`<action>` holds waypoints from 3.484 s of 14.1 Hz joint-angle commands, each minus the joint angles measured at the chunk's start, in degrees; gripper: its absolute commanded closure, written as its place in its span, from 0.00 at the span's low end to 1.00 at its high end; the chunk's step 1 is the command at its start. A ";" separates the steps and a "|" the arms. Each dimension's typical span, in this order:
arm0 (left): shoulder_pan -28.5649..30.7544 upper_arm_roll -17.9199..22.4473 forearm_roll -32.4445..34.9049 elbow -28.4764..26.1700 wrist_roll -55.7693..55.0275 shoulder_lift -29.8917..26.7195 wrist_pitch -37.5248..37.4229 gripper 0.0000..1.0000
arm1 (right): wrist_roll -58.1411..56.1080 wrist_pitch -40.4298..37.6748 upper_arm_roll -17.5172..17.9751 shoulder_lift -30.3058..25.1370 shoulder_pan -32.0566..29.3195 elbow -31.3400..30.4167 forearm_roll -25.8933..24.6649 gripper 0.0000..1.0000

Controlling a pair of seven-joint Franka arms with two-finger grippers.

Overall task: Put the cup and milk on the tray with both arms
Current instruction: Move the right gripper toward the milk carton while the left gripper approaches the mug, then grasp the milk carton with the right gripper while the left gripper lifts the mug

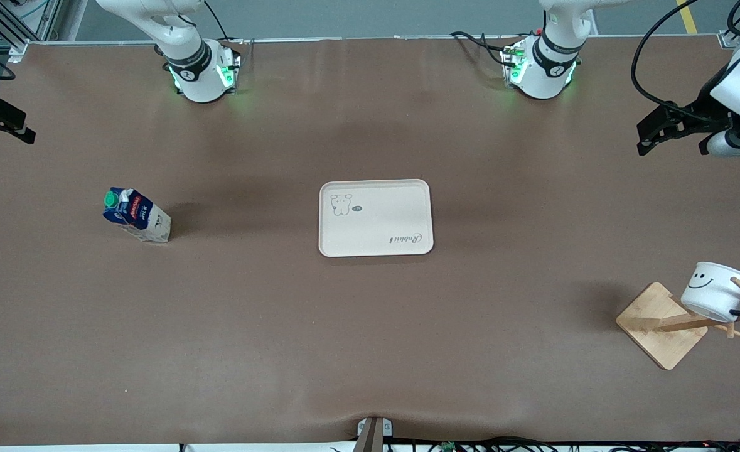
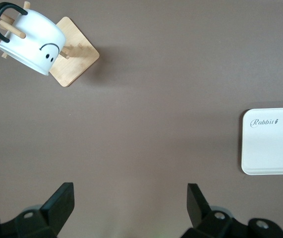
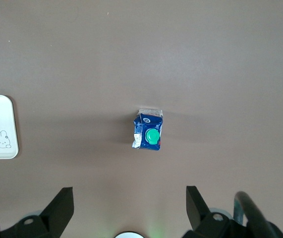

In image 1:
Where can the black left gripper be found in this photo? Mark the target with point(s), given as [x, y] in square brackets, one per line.
[707, 108]

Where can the blue white milk carton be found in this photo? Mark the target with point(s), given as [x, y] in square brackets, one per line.
[136, 215]

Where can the white smiley mug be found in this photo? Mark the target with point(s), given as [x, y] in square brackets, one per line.
[712, 292]

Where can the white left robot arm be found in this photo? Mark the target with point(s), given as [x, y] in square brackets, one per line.
[548, 63]

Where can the cream plastic tray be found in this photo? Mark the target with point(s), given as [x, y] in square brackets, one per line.
[376, 220]

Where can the wooden mug stand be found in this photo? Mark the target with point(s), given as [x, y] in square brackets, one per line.
[658, 323]

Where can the metal table edge bracket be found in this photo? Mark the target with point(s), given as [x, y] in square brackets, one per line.
[374, 432]

